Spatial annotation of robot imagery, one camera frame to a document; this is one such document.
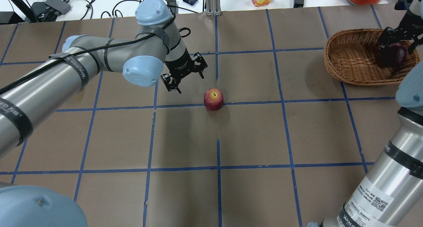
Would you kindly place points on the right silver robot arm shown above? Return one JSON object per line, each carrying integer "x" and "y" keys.
{"x": 393, "y": 185}

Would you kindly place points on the red yellow apple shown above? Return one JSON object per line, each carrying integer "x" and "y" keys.
{"x": 213, "y": 99}

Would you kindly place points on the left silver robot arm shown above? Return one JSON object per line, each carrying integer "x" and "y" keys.
{"x": 157, "y": 53}

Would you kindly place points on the black monitor stand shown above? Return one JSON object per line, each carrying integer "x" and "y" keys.
{"x": 26, "y": 9}

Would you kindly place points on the aluminium frame post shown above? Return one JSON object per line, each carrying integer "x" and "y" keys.
{"x": 213, "y": 7}

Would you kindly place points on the woven wicker basket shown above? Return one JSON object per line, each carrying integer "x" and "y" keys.
{"x": 353, "y": 56}

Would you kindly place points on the dark red apple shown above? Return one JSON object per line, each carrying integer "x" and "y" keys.
{"x": 393, "y": 55}

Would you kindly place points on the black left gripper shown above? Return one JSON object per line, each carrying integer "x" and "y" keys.
{"x": 178, "y": 65}

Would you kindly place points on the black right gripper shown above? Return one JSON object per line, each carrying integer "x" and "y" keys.
{"x": 403, "y": 30}

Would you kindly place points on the black usb hub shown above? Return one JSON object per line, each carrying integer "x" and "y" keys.
{"x": 59, "y": 5}

